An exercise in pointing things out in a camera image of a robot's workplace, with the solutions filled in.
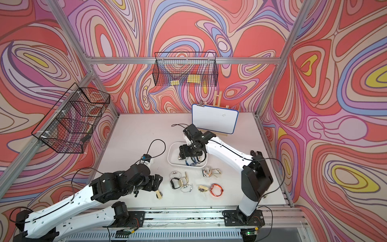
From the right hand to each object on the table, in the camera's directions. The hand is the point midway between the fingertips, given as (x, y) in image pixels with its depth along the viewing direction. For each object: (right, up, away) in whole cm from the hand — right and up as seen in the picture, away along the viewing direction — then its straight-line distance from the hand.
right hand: (186, 156), depth 81 cm
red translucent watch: (+16, -19, +2) cm, 25 cm away
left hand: (-13, -9, -11) cm, 19 cm away
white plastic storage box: (-10, -2, +18) cm, 20 cm away
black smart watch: (-8, -15, +1) cm, 17 cm away
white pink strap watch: (-8, -10, +7) cm, 15 cm away
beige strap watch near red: (+9, -17, -2) cm, 19 cm away
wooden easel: (+19, +33, +7) cm, 39 cm away
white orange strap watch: (+12, -11, +7) cm, 18 cm away
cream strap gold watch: (-2, -14, +4) cm, 15 cm away
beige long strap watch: (-14, -20, -2) cm, 25 cm away
